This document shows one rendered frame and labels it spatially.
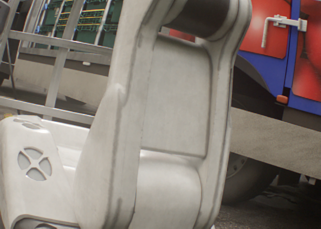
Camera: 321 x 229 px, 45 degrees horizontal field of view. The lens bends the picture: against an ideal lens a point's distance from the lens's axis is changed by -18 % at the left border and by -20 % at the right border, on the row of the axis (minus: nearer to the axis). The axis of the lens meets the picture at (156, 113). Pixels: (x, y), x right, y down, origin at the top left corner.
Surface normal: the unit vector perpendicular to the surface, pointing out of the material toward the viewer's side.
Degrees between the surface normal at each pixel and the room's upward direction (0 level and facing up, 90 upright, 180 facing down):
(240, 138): 90
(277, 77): 90
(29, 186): 38
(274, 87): 90
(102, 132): 90
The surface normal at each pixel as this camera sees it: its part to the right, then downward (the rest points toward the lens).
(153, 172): 0.43, -0.64
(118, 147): 0.51, -0.06
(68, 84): -0.74, -0.14
